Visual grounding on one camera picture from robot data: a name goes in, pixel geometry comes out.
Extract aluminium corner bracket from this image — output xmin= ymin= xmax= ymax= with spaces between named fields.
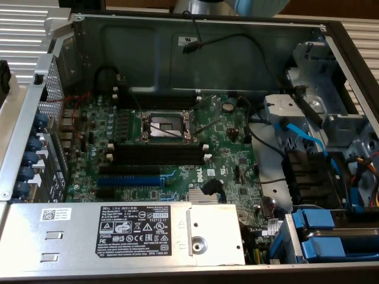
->
xmin=44 ymin=8 xmax=75 ymax=41

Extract silver chipset heatsink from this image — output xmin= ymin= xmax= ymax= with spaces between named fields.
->
xmin=188 ymin=189 xmax=222 ymax=204

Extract silver hard disk bay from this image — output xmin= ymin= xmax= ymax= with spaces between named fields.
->
xmin=268 ymin=206 xmax=379 ymax=265

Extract long black expansion slot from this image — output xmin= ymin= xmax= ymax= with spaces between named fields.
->
xmin=99 ymin=164 xmax=163 ymax=176

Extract open Dell PC case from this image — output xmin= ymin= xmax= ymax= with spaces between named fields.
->
xmin=0 ymin=11 xmax=379 ymax=280

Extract thick black wire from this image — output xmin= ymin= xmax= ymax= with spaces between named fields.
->
xmin=236 ymin=96 xmax=287 ymax=157

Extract black looped wire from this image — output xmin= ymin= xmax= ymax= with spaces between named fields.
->
xmin=94 ymin=64 xmax=121 ymax=96

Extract thin steel locking lever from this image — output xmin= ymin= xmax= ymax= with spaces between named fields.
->
xmin=121 ymin=78 xmax=146 ymax=118
xmin=146 ymin=117 xmax=198 ymax=144

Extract black plastic fan shroud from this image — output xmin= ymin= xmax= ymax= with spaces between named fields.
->
xmin=281 ymin=149 xmax=346 ymax=209

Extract blue card retention clip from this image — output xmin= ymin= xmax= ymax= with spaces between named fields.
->
xmin=22 ymin=151 xmax=40 ymax=167
xmin=32 ymin=113 xmax=50 ymax=131
xmin=18 ymin=166 xmax=36 ymax=182
xmin=27 ymin=137 xmax=44 ymax=152
xmin=14 ymin=180 xmax=31 ymax=196

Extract silver disk bay cage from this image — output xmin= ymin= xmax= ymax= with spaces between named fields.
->
xmin=262 ymin=40 xmax=379 ymax=214

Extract rear I/O port block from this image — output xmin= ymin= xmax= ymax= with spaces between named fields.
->
xmin=58 ymin=108 xmax=76 ymax=159

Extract blue disk carrier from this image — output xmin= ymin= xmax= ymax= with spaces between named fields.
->
xmin=300 ymin=236 xmax=348 ymax=263
xmin=291 ymin=208 xmax=337 ymax=231

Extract silver power supply unit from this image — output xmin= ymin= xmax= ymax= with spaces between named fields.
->
xmin=0 ymin=202 xmax=246 ymax=267

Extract RAM slot white latches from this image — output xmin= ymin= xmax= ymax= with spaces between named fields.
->
xmin=105 ymin=153 xmax=213 ymax=167
xmin=107 ymin=143 xmax=212 ymax=154
xmin=112 ymin=85 xmax=203 ymax=97
xmin=112 ymin=93 xmax=204 ymax=105

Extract yellow green wire bundle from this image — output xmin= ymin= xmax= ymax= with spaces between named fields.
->
xmin=250 ymin=244 xmax=269 ymax=265

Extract thin red wire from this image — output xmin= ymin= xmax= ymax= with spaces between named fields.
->
xmin=46 ymin=91 xmax=93 ymax=140

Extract black SATA wire with plug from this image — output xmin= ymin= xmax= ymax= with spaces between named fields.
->
xmin=181 ymin=10 xmax=297 ymax=92

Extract green Dell motherboard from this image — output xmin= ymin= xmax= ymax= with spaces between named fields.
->
xmin=63 ymin=93 xmax=267 ymax=214

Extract orange yellow wire bundle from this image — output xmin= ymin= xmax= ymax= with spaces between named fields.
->
xmin=346 ymin=156 xmax=379 ymax=209

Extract short black expansion slot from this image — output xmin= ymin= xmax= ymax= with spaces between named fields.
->
xmin=95 ymin=188 xmax=117 ymax=200

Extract black cable plug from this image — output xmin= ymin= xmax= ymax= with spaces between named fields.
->
xmin=200 ymin=178 xmax=223 ymax=196

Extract CPU socket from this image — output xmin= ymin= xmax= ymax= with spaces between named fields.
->
xmin=141 ymin=109 xmax=197 ymax=146

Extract dark grey fan wire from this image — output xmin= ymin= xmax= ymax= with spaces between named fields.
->
xmin=240 ymin=165 xmax=287 ymax=185

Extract blue SATA wire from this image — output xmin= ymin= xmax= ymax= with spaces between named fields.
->
xmin=274 ymin=117 xmax=367 ymax=214

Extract blue expansion slot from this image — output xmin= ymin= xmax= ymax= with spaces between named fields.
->
xmin=97 ymin=174 xmax=179 ymax=188

